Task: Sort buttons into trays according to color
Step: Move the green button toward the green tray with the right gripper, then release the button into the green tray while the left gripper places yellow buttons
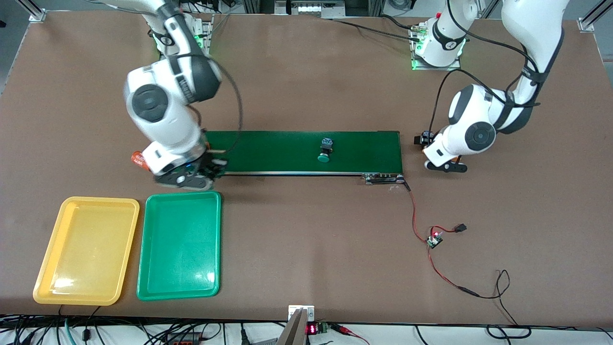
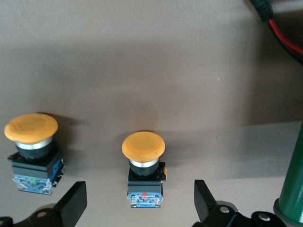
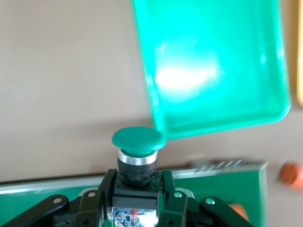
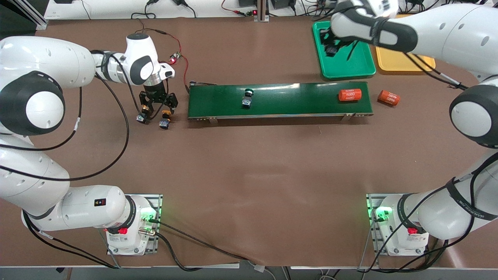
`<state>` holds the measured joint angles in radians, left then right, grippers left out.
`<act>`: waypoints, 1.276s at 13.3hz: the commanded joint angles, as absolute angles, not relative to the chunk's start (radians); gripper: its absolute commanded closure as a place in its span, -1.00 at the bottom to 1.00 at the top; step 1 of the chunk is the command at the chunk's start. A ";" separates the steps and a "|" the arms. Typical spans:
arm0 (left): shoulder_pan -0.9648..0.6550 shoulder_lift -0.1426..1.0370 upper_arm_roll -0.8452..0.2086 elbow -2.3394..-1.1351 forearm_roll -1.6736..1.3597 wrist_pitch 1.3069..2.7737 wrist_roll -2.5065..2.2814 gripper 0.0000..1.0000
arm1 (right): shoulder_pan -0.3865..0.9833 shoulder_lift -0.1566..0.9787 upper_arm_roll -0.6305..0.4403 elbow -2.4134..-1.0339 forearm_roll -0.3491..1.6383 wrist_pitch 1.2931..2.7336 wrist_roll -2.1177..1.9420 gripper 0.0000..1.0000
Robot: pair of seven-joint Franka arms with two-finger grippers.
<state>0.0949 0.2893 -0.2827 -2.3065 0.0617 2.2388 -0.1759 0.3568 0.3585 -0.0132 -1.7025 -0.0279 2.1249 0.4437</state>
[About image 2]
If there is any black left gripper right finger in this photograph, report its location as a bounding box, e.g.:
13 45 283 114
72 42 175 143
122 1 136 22
192 179 251 227

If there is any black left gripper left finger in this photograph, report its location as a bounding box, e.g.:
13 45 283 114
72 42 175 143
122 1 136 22
13 181 88 227

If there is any yellow mushroom push button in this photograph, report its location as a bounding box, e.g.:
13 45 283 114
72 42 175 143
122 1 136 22
4 113 66 196
121 131 168 209

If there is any green conveyor belt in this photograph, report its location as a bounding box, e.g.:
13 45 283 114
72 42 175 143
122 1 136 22
273 122 303 224

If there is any red black motor wire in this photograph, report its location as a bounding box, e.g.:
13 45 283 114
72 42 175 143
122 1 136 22
248 0 303 66

